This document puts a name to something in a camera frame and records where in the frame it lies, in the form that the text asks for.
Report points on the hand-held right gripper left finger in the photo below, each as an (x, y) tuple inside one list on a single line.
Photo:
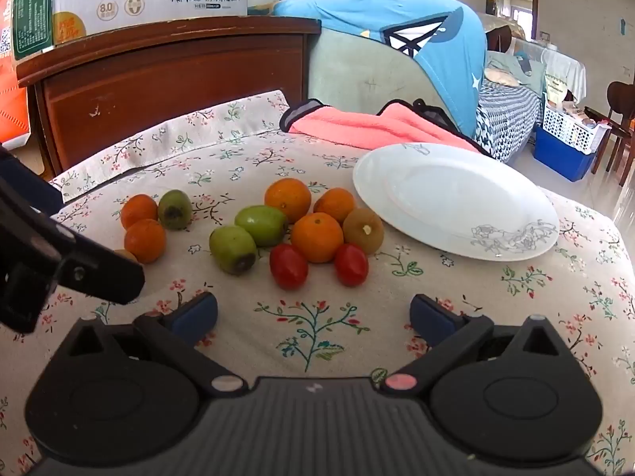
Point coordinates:
[(191, 318)]

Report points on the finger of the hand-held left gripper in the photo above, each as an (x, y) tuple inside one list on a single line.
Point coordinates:
[(94, 267), (25, 176)]

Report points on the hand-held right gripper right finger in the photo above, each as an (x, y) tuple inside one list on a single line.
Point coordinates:
[(429, 316)]

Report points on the small orange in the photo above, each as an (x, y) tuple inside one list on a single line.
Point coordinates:
[(139, 210)]

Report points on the green kiwi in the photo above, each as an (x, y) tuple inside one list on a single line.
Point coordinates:
[(261, 225), (174, 209), (232, 249)]

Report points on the red cherry tomato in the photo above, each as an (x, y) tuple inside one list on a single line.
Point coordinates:
[(351, 264), (288, 266)]

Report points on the brown kiwi with stem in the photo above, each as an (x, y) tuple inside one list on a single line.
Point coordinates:
[(363, 229)]

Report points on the white plate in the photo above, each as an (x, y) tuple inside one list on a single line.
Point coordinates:
[(446, 193)]

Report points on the brown wooden headboard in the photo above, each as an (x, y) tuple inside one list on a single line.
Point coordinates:
[(173, 84)]

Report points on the white milk carton box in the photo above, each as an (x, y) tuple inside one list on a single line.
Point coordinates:
[(124, 0)]

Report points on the pink cloth with grey trim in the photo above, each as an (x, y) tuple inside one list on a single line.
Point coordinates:
[(357, 126)]

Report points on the blue storage bin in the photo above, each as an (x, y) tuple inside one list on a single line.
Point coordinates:
[(560, 158)]

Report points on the houndstooth covered sofa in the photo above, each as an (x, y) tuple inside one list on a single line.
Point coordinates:
[(506, 114)]

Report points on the white plastic basket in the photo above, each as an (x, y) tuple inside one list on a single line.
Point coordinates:
[(565, 126)]

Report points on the small beige cushion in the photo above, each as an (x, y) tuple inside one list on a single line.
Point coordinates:
[(501, 77)]

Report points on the pale green cushion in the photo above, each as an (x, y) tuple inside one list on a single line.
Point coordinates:
[(357, 74)]

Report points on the table with white cloth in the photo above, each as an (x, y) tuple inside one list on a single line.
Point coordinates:
[(565, 69)]

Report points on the brown wooden chair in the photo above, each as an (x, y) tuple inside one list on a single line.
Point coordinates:
[(620, 99)]

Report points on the blue printed pillow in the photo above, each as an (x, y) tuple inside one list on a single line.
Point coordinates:
[(372, 15)]

